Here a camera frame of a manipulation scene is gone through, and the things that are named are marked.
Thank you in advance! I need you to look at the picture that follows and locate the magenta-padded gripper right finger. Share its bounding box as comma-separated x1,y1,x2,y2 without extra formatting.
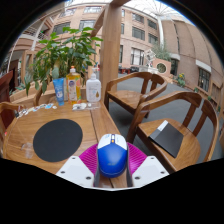
126,142,170,188

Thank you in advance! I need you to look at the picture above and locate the small white earbuds case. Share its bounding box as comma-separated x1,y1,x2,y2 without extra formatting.
72,102,88,111

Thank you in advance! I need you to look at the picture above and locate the wooden post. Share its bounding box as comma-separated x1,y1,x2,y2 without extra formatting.
99,0,123,101

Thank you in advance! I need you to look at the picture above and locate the white pump bottle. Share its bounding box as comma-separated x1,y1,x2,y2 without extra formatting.
85,68,102,103

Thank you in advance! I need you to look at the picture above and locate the yellow flowering shrub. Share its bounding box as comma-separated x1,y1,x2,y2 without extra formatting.
176,73,187,88

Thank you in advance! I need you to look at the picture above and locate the yellow dish soap bottle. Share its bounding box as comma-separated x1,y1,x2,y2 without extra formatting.
65,65,82,105

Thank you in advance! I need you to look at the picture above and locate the blue squeeze tube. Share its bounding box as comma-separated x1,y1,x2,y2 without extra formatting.
52,77,66,107

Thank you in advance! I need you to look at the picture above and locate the green leafy potted plant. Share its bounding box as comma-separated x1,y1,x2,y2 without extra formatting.
23,26,104,98

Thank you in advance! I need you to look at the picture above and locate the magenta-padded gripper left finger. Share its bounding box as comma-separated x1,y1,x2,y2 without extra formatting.
55,143,101,188

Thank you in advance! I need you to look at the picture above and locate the black notebook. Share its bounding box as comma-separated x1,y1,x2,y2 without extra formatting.
148,120,184,159

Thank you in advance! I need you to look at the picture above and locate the dark red wooden chair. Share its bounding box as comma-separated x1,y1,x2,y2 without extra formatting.
0,69,16,131

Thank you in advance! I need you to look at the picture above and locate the black round mouse pad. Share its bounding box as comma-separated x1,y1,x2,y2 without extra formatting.
32,118,84,163

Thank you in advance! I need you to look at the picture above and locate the blue and white computer mouse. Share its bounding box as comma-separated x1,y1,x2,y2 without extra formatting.
96,133,129,179

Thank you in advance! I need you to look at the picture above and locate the white outdoor sculpture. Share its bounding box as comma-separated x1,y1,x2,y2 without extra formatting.
143,49,157,69

